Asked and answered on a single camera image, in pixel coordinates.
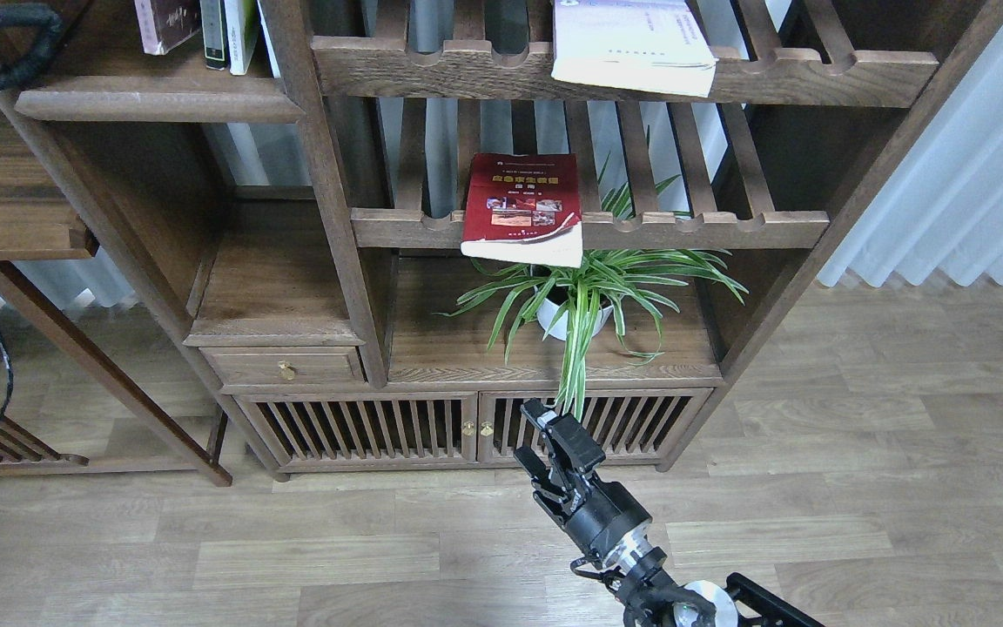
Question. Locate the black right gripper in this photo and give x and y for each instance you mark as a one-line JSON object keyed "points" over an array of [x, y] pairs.
{"points": [[601, 518]]}

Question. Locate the dark red Chinese book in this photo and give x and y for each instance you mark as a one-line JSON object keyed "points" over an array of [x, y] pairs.
{"points": [[164, 25]]}

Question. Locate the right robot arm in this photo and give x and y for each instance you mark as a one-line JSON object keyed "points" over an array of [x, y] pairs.
{"points": [[651, 597]]}

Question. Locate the white plant pot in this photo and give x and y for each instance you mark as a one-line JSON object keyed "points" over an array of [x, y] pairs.
{"points": [[556, 324]]}

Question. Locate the spider plant leaves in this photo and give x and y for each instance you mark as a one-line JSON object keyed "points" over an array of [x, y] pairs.
{"points": [[620, 275]]}

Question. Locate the red paperback book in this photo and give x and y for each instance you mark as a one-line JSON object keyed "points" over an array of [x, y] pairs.
{"points": [[524, 209]]}

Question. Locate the brass drawer knob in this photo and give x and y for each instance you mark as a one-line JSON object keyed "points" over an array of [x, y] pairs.
{"points": [[287, 371]]}

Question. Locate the dark wooden bookshelf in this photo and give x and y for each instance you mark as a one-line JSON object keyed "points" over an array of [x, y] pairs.
{"points": [[316, 218]]}

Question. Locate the white open book top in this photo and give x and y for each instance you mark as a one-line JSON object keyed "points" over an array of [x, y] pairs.
{"points": [[654, 46]]}

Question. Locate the white curtain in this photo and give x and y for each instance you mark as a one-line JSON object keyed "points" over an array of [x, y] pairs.
{"points": [[941, 212]]}

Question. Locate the dark spine upright book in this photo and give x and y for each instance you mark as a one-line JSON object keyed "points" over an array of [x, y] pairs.
{"points": [[214, 36]]}

